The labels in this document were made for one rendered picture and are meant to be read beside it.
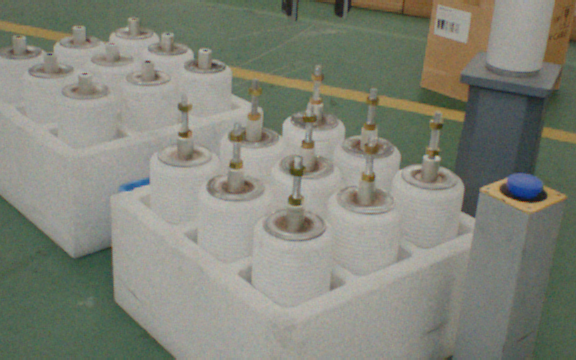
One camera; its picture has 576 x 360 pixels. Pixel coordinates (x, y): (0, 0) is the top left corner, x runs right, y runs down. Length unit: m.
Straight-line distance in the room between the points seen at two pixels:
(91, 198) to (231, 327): 0.44
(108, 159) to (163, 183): 0.25
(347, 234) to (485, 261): 0.17
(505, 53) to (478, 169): 0.20
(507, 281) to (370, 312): 0.17
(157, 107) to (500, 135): 0.57
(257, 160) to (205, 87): 0.33
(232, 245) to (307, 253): 0.13
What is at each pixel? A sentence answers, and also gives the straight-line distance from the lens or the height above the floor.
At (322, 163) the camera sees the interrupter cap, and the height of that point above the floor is 0.25.
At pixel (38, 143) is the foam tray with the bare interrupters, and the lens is 1.43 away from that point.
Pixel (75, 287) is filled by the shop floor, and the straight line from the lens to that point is 1.36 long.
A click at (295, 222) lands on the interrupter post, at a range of 0.99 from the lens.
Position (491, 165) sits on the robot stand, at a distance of 1.49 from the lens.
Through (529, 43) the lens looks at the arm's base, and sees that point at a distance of 1.44.
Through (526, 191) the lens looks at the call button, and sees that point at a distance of 0.99.
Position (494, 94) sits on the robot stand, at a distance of 1.44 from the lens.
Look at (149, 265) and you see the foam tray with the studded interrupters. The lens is 1.18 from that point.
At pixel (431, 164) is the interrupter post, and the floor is 0.28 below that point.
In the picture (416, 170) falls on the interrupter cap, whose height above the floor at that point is 0.25.
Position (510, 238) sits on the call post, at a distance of 0.99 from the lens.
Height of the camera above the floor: 0.74
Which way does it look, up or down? 25 degrees down
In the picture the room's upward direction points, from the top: 3 degrees clockwise
